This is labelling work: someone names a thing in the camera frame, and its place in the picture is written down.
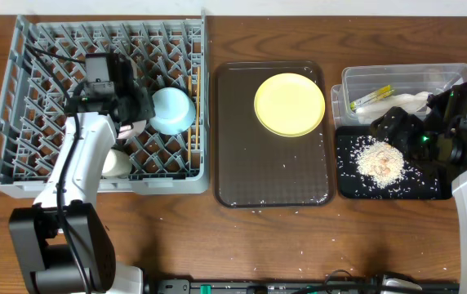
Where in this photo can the light blue bowl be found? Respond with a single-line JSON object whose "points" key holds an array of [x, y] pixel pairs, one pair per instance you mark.
{"points": [[174, 111]]}

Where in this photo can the black rectangular tray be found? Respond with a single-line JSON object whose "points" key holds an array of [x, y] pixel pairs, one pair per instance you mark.
{"points": [[380, 183]]}

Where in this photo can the green orange snack wrapper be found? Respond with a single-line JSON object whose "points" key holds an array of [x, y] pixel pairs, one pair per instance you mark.
{"points": [[379, 94]]}

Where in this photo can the dark brown serving tray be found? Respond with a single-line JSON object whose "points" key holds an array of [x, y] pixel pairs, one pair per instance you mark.
{"points": [[254, 167]]}

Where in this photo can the white paper cup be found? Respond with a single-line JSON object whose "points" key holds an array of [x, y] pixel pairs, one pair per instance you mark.
{"points": [[117, 164]]}

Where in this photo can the yellow plate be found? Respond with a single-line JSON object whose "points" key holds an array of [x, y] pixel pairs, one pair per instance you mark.
{"points": [[289, 104]]}

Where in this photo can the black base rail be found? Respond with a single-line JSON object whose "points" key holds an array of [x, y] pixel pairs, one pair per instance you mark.
{"points": [[182, 286]]}

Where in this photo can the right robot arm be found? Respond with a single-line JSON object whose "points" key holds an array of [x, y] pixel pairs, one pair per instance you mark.
{"points": [[448, 113]]}

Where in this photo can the rice food waste pile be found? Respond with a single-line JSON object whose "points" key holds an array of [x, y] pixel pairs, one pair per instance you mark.
{"points": [[380, 163]]}

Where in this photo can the white napkin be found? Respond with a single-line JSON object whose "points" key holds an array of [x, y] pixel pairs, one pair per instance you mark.
{"points": [[412, 104]]}

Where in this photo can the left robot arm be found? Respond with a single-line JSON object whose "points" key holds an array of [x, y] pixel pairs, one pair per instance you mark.
{"points": [[60, 242]]}

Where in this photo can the grey plastic dishwasher rack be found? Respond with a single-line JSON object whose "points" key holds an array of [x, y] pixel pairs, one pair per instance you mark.
{"points": [[44, 63]]}

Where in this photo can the clear plastic waste bin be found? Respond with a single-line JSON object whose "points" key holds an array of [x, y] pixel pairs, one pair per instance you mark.
{"points": [[404, 79]]}

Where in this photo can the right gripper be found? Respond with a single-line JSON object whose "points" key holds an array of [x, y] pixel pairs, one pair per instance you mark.
{"points": [[409, 124]]}

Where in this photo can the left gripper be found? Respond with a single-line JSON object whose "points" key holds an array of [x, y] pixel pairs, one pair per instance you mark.
{"points": [[143, 98]]}

